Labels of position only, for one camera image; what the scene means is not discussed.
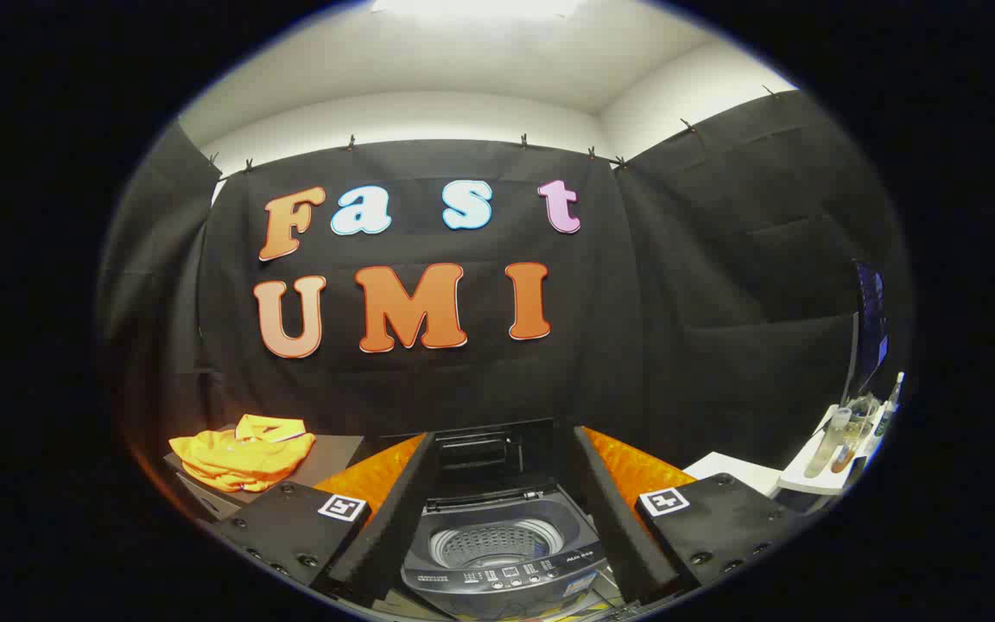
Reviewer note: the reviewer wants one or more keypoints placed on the orange polo shirt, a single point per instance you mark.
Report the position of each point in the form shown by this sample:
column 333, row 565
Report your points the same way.
column 238, row 462

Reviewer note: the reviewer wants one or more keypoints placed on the grey side table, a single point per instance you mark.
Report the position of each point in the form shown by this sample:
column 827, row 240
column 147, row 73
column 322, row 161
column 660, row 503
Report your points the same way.
column 335, row 453

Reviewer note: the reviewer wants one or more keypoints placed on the grey washing machine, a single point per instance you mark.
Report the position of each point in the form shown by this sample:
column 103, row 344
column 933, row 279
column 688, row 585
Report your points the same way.
column 497, row 580

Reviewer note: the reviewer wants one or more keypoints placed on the row of black clips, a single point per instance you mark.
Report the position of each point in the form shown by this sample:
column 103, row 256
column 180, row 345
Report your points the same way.
column 351, row 142

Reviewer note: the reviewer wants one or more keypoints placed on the clear bottle with pale liquid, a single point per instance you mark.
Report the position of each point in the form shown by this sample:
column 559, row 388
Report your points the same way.
column 826, row 445

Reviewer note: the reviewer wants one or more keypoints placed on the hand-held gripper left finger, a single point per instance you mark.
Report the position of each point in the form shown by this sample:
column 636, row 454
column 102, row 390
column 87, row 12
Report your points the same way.
column 394, row 527

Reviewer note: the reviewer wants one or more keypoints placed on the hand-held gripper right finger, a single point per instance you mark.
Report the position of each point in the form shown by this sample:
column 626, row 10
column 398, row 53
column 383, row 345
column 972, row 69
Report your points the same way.
column 614, row 518

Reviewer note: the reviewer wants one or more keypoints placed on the slim spray bottle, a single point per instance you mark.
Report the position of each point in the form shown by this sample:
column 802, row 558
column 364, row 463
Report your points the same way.
column 888, row 410

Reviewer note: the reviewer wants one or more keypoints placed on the dark monitor screen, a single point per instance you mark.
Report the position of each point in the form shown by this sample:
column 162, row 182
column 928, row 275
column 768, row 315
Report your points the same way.
column 871, row 328

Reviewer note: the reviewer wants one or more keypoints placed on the clear bottle with brown liquid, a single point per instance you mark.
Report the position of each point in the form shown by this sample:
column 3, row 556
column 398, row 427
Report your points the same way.
column 847, row 453

